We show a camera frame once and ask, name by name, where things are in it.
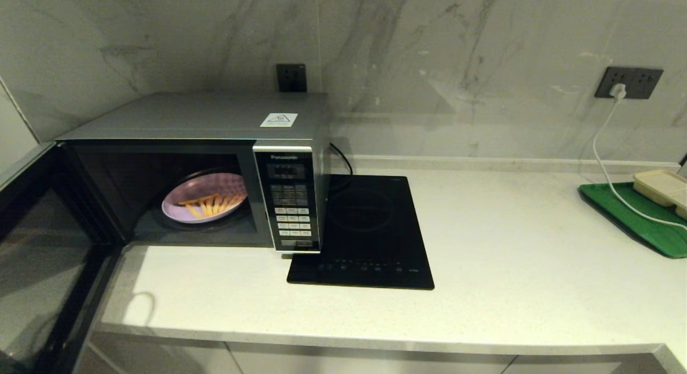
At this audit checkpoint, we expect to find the green plastic tray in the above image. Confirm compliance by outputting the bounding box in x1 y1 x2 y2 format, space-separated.
578 182 687 259

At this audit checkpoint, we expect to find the white warning sticker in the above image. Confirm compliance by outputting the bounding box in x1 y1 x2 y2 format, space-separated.
260 113 298 128

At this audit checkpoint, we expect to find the grey cabinet door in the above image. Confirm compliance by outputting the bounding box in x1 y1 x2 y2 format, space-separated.
225 342 518 374
75 331 242 374

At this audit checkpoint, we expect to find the black glass microwave door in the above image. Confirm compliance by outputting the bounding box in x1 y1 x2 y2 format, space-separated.
0 142 132 374

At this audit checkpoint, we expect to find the black cable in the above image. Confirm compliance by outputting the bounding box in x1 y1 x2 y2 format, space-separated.
327 142 354 192

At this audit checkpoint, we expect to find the white power cable with plug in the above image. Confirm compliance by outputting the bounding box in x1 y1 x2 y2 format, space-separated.
590 83 687 231

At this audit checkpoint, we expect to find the black wide wall socket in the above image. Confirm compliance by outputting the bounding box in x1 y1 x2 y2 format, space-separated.
594 66 664 99

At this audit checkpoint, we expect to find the silver microwave oven body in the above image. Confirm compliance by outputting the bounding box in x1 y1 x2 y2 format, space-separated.
54 92 331 255

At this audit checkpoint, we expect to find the glass microwave turntable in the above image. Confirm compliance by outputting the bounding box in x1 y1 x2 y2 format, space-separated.
152 166 254 233

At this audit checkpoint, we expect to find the purple round plate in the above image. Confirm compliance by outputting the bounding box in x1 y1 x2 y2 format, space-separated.
162 172 249 224

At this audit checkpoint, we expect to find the black induction cooktop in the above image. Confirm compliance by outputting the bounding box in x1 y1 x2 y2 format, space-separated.
286 174 435 290

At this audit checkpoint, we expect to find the beige lunch box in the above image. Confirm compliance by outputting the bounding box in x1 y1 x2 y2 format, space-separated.
632 170 687 220

